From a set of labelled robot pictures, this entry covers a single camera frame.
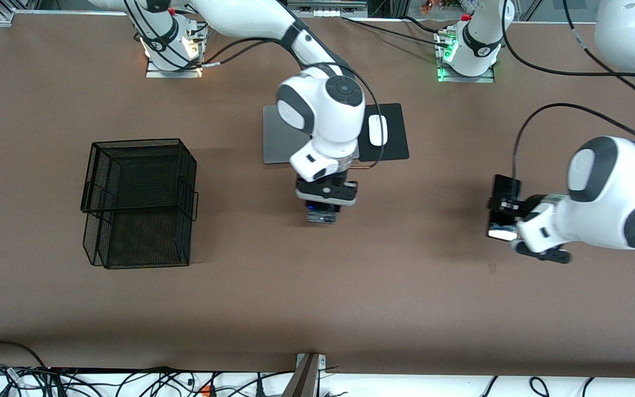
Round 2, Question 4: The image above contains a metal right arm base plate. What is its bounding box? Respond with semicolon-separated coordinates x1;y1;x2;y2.
146;58;203;78

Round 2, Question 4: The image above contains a silver closed laptop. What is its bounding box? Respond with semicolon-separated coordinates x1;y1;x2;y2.
262;105;303;165

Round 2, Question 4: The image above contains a long black smartphone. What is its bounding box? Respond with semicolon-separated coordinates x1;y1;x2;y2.
487;174;522;241

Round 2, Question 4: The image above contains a thick black looped cable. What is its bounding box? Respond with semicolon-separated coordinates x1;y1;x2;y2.
0;341;48;369

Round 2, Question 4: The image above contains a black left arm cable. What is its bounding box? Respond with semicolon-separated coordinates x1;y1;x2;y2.
502;0;635;180

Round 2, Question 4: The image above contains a long black table cable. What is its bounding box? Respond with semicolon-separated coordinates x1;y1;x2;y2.
341;16;451;49

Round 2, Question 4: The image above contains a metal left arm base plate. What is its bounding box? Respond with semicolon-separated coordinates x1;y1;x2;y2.
437;65;496;84

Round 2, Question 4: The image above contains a short black table cable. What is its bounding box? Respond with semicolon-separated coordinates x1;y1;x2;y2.
402;15;445;35

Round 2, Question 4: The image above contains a black mouse pad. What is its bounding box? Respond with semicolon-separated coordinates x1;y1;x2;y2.
357;103;410;163

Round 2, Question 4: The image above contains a white computer mouse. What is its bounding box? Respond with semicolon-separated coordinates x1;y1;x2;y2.
368;114;389;147

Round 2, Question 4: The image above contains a tangled black floor cable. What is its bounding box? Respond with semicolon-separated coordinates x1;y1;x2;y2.
0;364;296;397

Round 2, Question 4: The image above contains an aluminium frame profile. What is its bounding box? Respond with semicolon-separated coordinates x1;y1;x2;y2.
0;0;40;25

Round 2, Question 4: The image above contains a black wire mesh tray rack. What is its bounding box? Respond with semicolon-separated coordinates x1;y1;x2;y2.
80;138;200;270

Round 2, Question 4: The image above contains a grey power strip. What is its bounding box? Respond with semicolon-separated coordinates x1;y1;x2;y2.
286;0;369;18

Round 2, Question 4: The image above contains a metal camera stand bracket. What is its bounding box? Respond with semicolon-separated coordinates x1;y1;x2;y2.
282;353;327;397

